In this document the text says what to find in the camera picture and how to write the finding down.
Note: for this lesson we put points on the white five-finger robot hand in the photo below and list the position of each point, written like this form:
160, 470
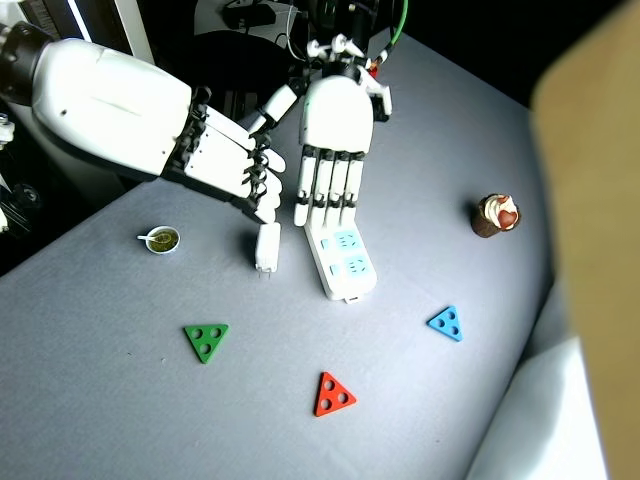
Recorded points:
115, 110
337, 115

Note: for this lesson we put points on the white two-prong plug adapter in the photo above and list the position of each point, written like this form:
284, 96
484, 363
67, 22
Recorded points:
267, 247

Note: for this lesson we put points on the white power strip blue sockets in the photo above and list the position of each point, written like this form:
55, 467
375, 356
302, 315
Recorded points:
345, 270

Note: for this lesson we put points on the white panel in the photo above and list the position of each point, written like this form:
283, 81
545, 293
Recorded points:
135, 25

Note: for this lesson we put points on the small black device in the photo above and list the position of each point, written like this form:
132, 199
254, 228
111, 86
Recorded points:
250, 15

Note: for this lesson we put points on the white toy soup bowl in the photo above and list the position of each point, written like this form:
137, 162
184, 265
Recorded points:
164, 241

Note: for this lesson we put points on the brown toy cupcake white cream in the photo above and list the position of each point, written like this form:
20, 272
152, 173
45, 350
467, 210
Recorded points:
492, 217

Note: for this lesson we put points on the blue triangle block three holes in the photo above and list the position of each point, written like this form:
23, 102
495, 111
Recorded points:
446, 324

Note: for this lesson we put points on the green triangle block three holes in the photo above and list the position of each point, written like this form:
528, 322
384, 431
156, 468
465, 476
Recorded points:
205, 340

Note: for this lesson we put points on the tan blurred board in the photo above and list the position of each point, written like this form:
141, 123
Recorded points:
595, 200

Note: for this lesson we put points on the red triangle block three holes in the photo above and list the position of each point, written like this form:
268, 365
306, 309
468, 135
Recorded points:
331, 397

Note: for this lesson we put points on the grey table cloth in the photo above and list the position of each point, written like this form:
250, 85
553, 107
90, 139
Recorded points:
250, 410

